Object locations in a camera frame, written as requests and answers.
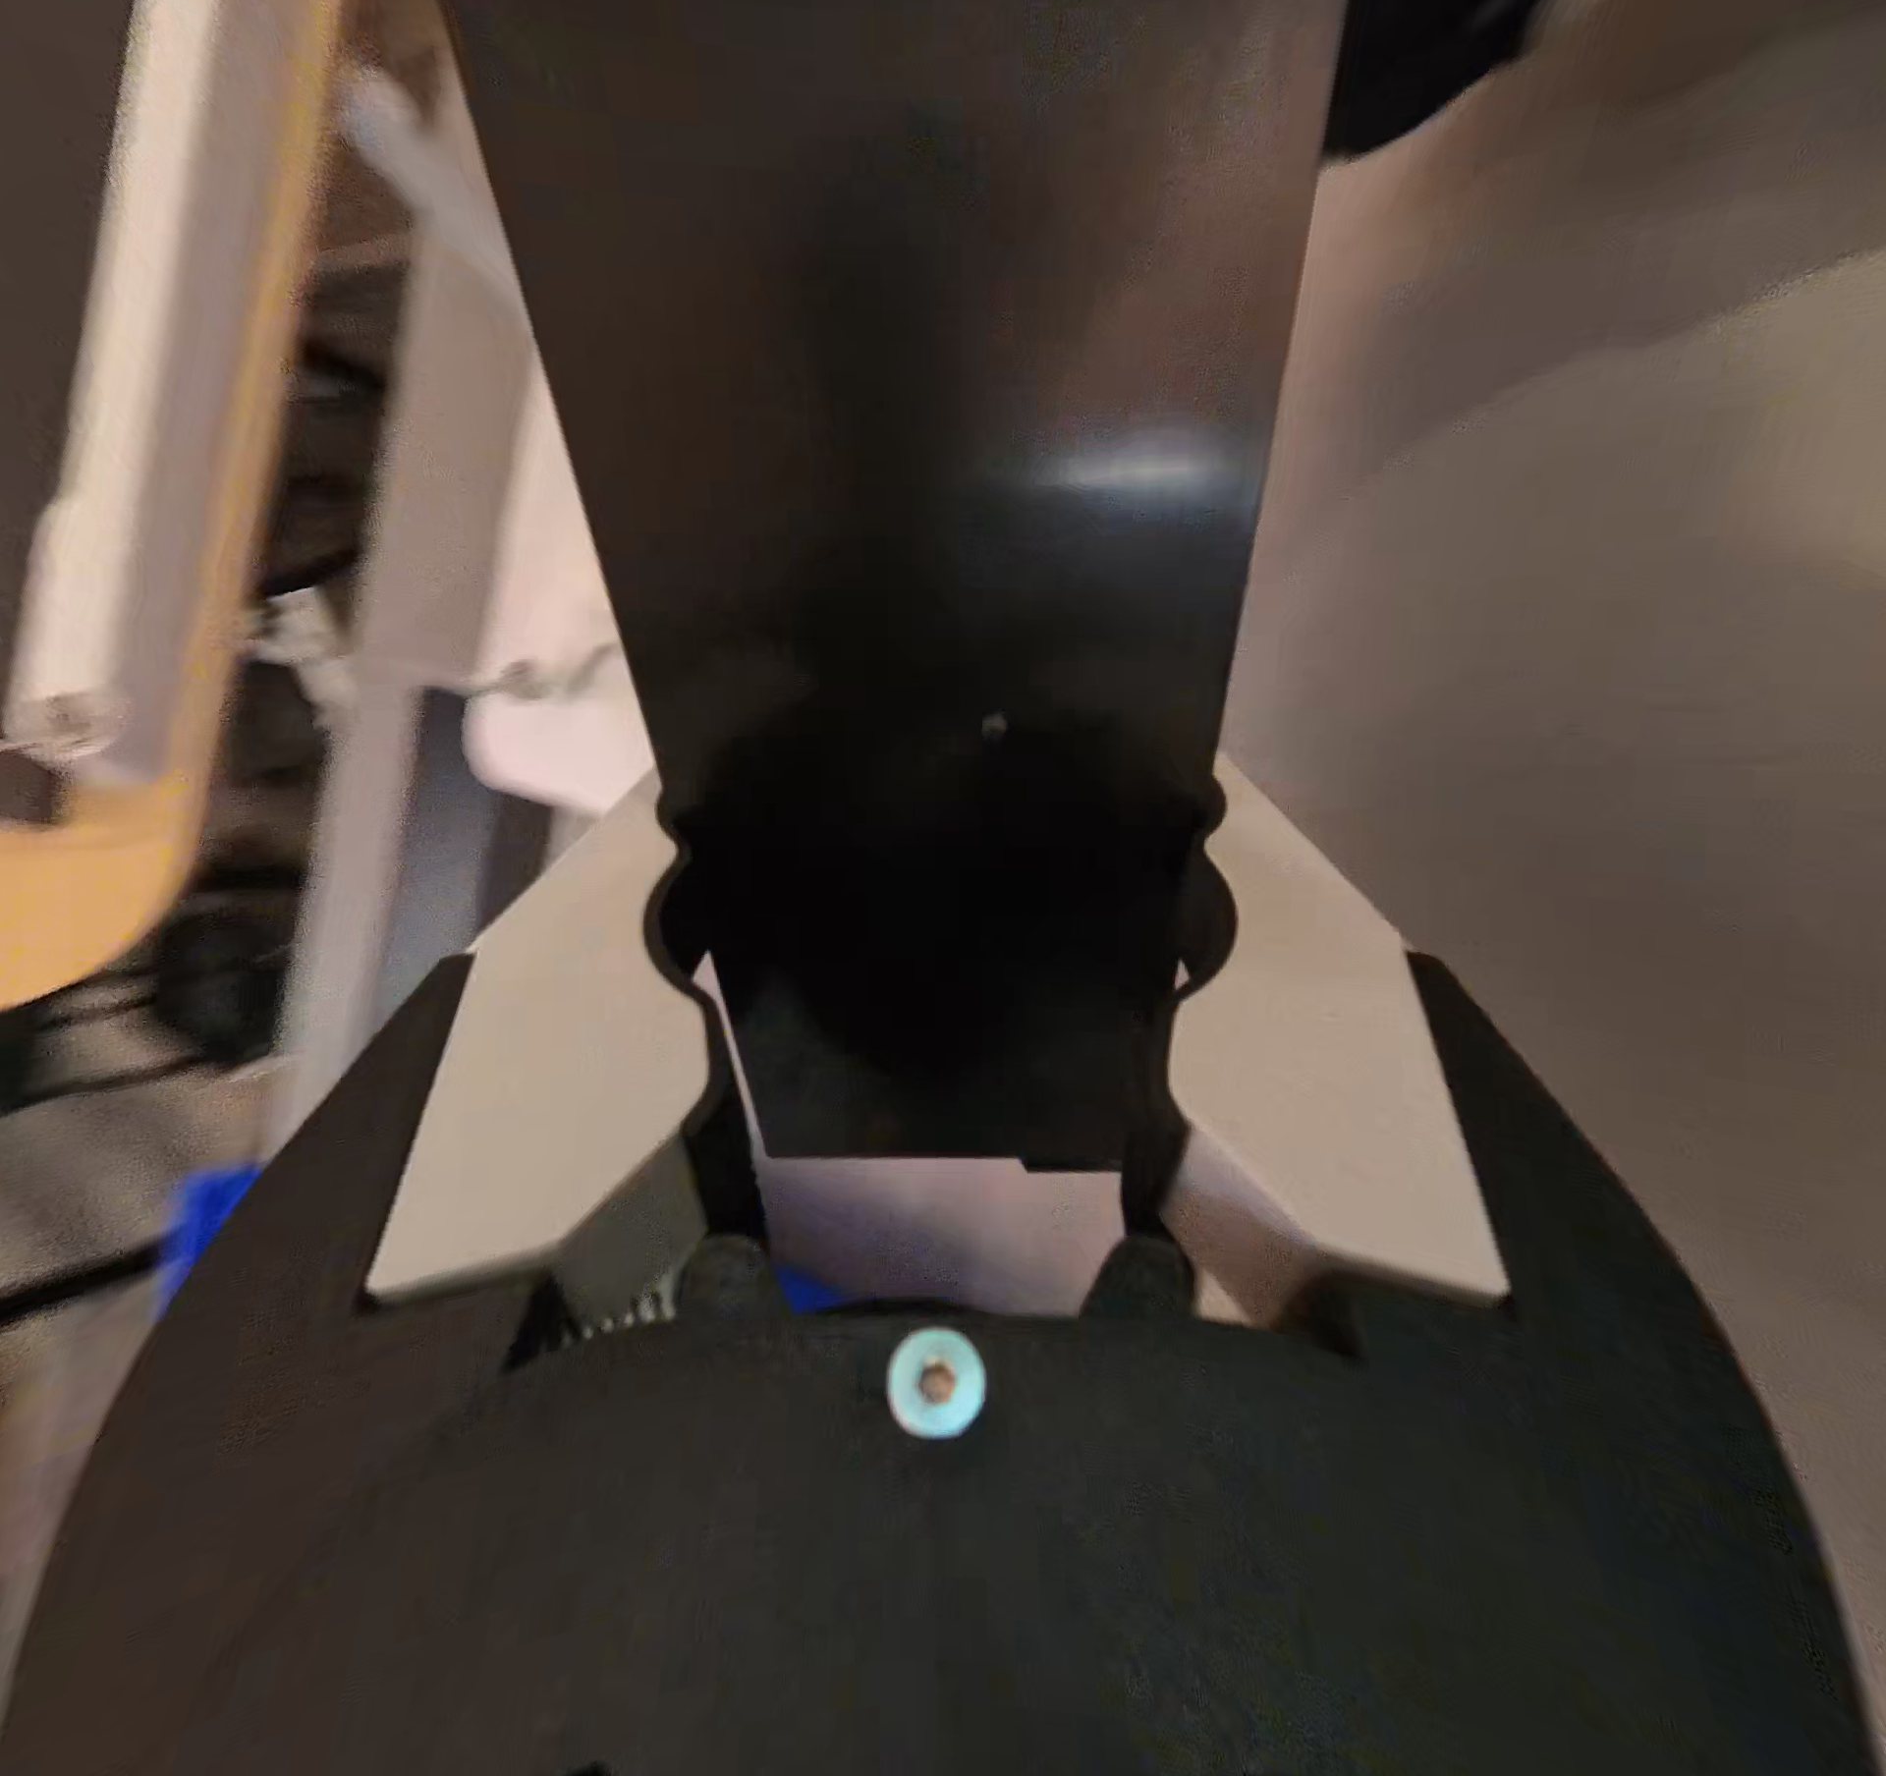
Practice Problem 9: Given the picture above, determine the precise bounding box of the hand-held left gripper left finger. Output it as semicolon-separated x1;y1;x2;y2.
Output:
362;770;772;1333

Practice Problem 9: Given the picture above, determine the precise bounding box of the white base book stand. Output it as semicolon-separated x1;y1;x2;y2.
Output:
0;0;662;1013

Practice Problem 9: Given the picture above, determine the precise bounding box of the black plate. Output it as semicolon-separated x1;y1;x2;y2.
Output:
402;0;1362;1174

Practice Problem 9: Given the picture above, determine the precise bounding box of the blue plastic bin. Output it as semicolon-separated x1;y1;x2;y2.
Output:
152;1163;267;1314

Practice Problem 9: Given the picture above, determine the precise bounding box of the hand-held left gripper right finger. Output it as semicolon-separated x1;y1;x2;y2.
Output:
1120;756;1513;1325

